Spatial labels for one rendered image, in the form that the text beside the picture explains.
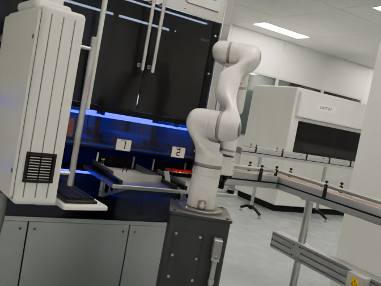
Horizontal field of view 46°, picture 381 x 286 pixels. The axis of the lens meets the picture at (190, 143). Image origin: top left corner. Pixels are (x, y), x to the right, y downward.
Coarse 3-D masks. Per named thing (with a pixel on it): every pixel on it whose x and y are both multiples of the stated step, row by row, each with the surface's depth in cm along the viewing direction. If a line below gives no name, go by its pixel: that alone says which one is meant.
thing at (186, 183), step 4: (160, 172) 251; (172, 176) 238; (176, 180) 234; (180, 180) 230; (184, 180) 252; (188, 180) 254; (184, 184) 226; (188, 184) 226; (188, 188) 226; (224, 188) 237
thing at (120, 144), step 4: (120, 140) 245; (124, 140) 246; (128, 140) 247; (116, 144) 244; (120, 144) 245; (124, 144) 246; (128, 144) 247; (116, 148) 244; (120, 148) 245; (128, 148) 248
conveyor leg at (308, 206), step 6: (300, 198) 300; (306, 204) 298; (312, 204) 297; (306, 210) 297; (306, 216) 297; (306, 222) 297; (300, 228) 300; (306, 228) 298; (300, 234) 299; (306, 234) 298; (300, 240) 299; (294, 264) 300; (300, 264) 300; (294, 270) 300; (294, 276) 300; (294, 282) 300
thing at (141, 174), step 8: (104, 168) 229; (112, 168) 249; (120, 168) 255; (136, 168) 259; (144, 168) 250; (120, 176) 220; (128, 176) 222; (136, 176) 224; (144, 176) 226; (152, 176) 228; (160, 176) 230
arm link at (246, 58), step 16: (240, 48) 203; (256, 48) 203; (240, 64) 199; (256, 64) 203; (224, 80) 196; (240, 80) 201; (224, 96) 192; (224, 112) 189; (224, 128) 185; (240, 128) 187
